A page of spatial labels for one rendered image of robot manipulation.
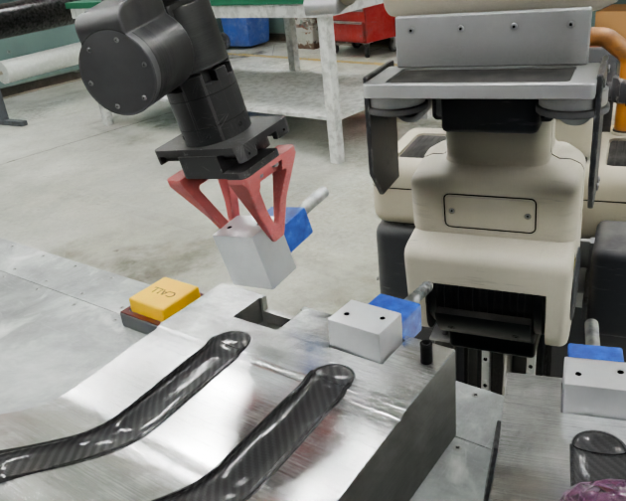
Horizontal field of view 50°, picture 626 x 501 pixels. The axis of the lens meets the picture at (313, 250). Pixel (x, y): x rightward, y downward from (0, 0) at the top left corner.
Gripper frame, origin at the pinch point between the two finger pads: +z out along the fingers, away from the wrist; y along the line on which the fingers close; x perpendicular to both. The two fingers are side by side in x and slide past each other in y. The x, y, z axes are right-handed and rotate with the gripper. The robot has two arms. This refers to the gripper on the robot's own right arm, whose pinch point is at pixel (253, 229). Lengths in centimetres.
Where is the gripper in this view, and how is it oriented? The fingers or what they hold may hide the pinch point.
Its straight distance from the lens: 59.4
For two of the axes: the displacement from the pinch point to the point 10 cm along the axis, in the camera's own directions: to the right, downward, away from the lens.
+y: 7.8, 0.7, -6.2
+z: 2.8, 8.5, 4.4
